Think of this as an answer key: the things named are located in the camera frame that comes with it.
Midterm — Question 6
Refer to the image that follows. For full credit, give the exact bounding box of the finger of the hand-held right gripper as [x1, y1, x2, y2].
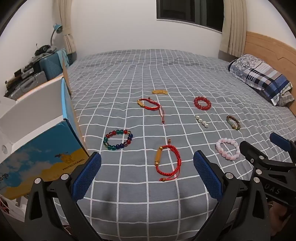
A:
[269, 133, 296, 164]
[239, 140, 296, 182]

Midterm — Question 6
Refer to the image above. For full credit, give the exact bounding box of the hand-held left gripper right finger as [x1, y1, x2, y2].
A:
[193, 150, 272, 241]

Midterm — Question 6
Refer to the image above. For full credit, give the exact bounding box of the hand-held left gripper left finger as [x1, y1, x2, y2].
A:
[24, 151, 102, 241]

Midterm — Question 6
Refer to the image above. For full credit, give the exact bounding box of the pink bead bracelet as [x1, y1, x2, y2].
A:
[215, 138, 241, 160]

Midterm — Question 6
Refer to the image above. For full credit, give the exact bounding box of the red cord bracelet gold tube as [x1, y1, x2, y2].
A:
[154, 138, 182, 182]

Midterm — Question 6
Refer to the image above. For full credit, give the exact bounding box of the multicolour glass bead bracelet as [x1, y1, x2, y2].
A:
[103, 129, 134, 151]

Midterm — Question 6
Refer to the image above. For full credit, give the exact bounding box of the blue and yellow cardboard box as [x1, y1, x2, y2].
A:
[0, 54, 91, 222]

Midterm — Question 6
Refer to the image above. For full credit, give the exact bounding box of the white pearl string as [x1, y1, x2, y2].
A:
[195, 115, 210, 128]

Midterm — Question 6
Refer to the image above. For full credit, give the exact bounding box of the person's right hand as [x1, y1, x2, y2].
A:
[268, 201, 292, 235]

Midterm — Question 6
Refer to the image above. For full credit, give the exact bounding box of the grey checked pillow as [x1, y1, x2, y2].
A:
[274, 91, 296, 107]

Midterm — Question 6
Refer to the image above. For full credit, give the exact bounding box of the blue plaid floral pillow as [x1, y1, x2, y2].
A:
[226, 54, 293, 106]

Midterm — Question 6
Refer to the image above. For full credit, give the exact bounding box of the wooden headboard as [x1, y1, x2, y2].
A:
[242, 31, 296, 116]

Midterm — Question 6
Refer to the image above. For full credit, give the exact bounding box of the grey hard case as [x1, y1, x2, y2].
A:
[4, 71, 48, 98]

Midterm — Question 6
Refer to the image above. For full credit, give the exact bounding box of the teal suitcase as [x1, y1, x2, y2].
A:
[39, 50, 70, 81]

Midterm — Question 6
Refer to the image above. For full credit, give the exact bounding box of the grey checked bedsheet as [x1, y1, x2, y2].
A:
[53, 48, 296, 241]

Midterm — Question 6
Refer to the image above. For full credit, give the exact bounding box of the teal cloth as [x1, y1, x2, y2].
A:
[57, 49, 70, 68]

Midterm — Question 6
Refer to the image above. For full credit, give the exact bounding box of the beige curtain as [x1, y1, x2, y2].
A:
[218, 0, 248, 57]
[52, 0, 77, 55]

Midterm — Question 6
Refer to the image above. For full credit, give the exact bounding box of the stack of small boxes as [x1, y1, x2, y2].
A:
[5, 62, 40, 84]

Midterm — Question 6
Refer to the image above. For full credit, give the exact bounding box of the dark clutter pile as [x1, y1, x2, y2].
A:
[34, 44, 59, 56]

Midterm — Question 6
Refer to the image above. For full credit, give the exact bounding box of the blue desk lamp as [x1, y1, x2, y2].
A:
[49, 23, 63, 46]

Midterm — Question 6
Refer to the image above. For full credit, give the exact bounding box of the dark window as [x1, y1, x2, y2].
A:
[156, 0, 225, 32]

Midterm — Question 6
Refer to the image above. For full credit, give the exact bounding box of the brown and green bead bracelet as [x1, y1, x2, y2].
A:
[226, 115, 241, 131]

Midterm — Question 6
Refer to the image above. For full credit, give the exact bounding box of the red bead bracelet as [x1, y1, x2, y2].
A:
[194, 96, 212, 111]

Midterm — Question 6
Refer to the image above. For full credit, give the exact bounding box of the red cord bracelet gold charm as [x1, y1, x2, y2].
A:
[137, 98, 166, 124]

